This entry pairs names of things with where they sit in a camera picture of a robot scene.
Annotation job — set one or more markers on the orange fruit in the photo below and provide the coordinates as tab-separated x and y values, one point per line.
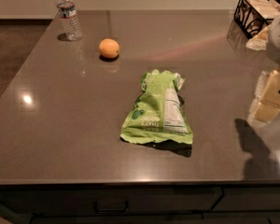
109	48

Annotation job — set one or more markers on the white napkin packet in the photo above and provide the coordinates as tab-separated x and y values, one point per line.
259	41

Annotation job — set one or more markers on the black wire basket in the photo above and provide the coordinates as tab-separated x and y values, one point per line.
254	15

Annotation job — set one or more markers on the dark cabinet drawer with handle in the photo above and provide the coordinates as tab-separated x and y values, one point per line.
90	202

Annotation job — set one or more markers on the clear plastic water bottle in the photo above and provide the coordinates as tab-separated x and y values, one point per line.
68	14

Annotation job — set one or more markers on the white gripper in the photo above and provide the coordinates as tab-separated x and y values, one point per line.
279	38

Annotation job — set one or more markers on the green rice chip bag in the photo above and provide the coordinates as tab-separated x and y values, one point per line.
157	114

